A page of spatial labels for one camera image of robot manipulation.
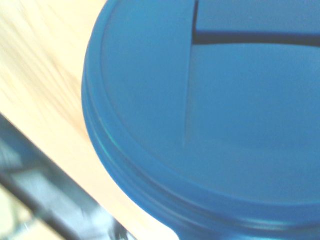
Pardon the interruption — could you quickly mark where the clear pitcher with blue lid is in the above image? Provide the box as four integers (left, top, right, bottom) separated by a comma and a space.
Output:
81, 0, 320, 240

